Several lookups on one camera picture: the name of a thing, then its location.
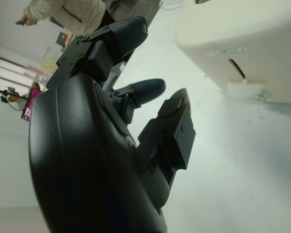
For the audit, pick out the person's right hand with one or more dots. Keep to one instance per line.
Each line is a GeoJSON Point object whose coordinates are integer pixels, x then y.
{"type": "Point", "coordinates": [29, 20]}

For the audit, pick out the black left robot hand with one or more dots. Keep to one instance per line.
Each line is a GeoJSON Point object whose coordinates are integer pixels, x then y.
{"type": "Point", "coordinates": [87, 157]}

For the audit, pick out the standing person in white jacket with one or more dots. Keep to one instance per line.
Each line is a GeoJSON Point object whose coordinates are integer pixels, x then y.
{"type": "Point", "coordinates": [70, 12]}

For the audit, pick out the seated person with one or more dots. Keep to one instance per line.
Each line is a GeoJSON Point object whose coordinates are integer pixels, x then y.
{"type": "Point", "coordinates": [17, 99]}

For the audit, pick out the cream two-slot toaster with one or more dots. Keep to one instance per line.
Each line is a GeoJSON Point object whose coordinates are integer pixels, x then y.
{"type": "Point", "coordinates": [245, 48]}

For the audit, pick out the pink box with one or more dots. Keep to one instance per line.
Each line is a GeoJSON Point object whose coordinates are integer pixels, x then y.
{"type": "Point", "coordinates": [30, 106]}

